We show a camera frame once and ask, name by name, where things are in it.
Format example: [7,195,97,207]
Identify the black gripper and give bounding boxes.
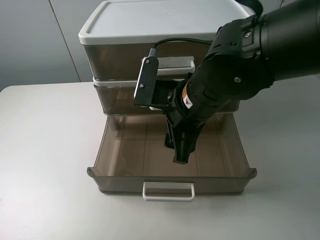
[152,72,220,165]

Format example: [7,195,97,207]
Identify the brown drawer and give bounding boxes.
[84,41,210,81]
[93,80,241,116]
[87,113,257,202]

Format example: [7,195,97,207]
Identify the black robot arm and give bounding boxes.
[165,0,320,164]

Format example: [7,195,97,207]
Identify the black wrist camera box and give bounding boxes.
[134,56,159,107]

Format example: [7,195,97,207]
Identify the black camera cable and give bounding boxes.
[149,37,213,59]

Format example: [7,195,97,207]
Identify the white drawer cabinet frame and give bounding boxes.
[78,0,252,81]

